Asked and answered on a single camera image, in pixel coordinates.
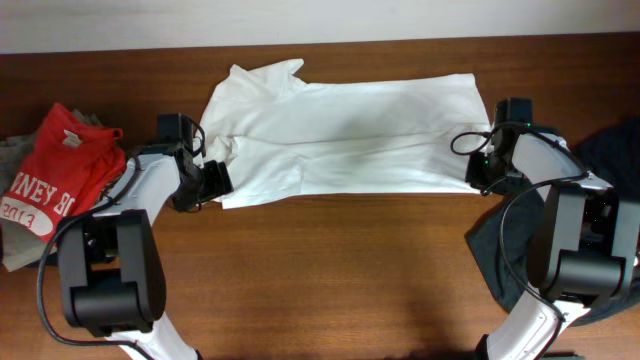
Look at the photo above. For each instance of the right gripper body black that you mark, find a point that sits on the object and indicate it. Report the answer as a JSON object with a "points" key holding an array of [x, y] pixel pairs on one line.
{"points": [[491, 170]]}

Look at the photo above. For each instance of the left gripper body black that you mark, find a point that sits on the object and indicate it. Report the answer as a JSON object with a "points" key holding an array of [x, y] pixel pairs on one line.
{"points": [[210, 180]]}

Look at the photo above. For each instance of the white t-shirt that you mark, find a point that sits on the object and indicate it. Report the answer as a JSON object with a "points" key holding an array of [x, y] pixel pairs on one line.
{"points": [[281, 137]]}

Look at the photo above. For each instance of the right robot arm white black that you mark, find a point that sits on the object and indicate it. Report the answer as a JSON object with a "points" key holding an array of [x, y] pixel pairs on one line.
{"points": [[562, 250]]}

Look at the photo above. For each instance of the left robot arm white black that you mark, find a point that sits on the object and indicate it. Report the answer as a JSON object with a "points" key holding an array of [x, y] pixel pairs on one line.
{"points": [[112, 281]]}

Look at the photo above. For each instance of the black Nike t-shirt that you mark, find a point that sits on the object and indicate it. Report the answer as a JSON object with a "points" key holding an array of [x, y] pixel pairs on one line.
{"points": [[611, 153]]}

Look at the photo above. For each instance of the red printed t-shirt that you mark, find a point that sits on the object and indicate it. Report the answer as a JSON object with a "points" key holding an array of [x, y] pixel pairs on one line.
{"points": [[65, 173]]}

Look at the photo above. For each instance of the khaki folded garment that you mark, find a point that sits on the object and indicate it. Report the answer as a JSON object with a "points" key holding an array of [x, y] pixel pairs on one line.
{"points": [[19, 246]]}

